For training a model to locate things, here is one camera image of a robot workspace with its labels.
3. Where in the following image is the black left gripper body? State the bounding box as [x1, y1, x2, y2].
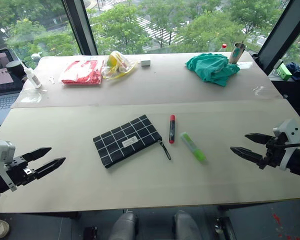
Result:
[5, 155, 37, 187]

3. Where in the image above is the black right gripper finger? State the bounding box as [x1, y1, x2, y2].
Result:
[244, 133, 276, 145]
[229, 146, 266, 167]

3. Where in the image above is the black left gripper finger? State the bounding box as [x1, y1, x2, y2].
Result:
[21, 147, 52, 162]
[34, 157, 66, 180]

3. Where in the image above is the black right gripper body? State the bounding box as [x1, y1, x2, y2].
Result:
[258, 132, 290, 171]

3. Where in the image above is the green highlighter pen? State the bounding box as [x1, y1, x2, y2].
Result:
[180, 131, 208, 165]

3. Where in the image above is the black white-grid pencil case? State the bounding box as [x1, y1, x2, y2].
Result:
[92, 114, 172, 170]

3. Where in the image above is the red marker pen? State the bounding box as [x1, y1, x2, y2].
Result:
[168, 114, 177, 145]

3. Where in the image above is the laptop computer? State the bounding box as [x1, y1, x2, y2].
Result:
[0, 48, 25, 127]

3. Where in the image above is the clear bag with yellow items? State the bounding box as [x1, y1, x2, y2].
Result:
[101, 50, 139, 81]

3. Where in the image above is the clear plastic wrapper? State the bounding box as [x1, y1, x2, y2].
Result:
[251, 85, 269, 98]
[19, 89, 44, 104]

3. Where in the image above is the small green box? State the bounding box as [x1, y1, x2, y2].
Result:
[277, 62, 293, 81]

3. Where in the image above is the white nozzle glue bottle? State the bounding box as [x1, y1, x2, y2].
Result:
[19, 61, 43, 89]

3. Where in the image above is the dark blue cloth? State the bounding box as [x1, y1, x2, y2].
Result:
[286, 61, 300, 82]

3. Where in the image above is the small black floor object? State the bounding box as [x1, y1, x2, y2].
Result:
[83, 225, 99, 240]

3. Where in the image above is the green crumpled cloth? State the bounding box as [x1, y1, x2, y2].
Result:
[185, 52, 241, 88]

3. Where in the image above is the black round speaker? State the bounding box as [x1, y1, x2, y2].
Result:
[5, 60, 27, 80]

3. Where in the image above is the metal cup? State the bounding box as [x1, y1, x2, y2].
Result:
[228, 42, 248, 65]

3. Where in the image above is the red and white packet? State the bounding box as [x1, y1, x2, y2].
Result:
[60, 59, 106, 86]

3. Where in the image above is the dark slanted window pillar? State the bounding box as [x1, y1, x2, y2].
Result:
[60, 0, 99, 56]
[257, 0, 300, 76]

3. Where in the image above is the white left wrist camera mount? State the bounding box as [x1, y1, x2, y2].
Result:
[0, 139, 17, 193]

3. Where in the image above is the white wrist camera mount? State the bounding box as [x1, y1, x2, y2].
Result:
[0, 139, 17, 193]
[272, 118, 300, 171]

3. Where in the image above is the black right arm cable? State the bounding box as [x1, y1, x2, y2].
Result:
[277, 142, 300, 150]

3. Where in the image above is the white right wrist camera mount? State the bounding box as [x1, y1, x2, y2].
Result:
[272, 118, 300, 171]

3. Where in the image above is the white charger with cable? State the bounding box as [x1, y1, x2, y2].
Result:
[272, 58, 284, 76]

